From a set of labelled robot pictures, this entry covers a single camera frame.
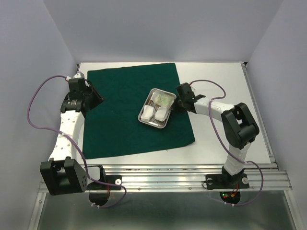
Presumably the aluminium frame rail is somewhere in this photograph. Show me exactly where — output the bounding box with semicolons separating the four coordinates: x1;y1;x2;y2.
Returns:
38;164;294;194

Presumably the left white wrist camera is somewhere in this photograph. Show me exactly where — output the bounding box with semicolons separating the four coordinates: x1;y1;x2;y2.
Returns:
72;72;85;79

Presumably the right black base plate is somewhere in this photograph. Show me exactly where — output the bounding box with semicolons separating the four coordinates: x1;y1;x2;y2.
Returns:
203;173;249;190

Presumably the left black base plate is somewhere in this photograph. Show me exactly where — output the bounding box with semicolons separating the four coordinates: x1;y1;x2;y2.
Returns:
86;174;122;191

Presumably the white gauze pad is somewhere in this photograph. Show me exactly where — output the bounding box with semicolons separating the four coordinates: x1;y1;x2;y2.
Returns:
154;107;168;122
141;105;154;122

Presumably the green surgical drape cloth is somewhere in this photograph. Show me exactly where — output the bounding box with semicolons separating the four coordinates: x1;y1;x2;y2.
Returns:
83;63;195;159

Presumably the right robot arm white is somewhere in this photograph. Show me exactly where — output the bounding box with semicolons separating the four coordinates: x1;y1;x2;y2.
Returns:
172;83;260;189

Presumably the clear bag of swabs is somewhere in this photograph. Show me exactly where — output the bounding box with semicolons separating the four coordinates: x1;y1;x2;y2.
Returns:
154;92;173;108

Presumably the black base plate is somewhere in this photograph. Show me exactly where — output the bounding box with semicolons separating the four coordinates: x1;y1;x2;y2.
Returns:
203;173;249;190
86;174;122;191

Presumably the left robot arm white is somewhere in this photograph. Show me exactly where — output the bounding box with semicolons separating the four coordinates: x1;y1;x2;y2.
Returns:
40;72;103;196

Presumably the stainless steel tray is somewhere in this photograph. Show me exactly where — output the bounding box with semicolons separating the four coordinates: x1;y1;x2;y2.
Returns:
138;88;177;129

